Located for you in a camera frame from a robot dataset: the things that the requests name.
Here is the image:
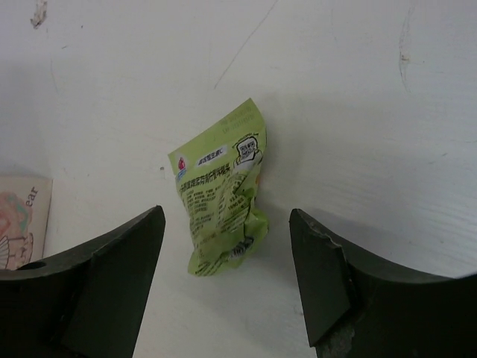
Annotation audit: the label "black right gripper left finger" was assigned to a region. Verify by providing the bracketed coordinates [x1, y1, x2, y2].
[1, 206, 165, 357]

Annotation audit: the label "green snack packet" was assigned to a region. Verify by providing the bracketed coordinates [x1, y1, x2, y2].
[168, 99, 269, 277]

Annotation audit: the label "cream paper bag orange handles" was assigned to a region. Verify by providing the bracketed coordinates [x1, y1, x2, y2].
[0, 175, 53, 270]

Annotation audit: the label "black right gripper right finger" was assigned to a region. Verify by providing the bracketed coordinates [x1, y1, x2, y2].
[289, 209, 476, 357]

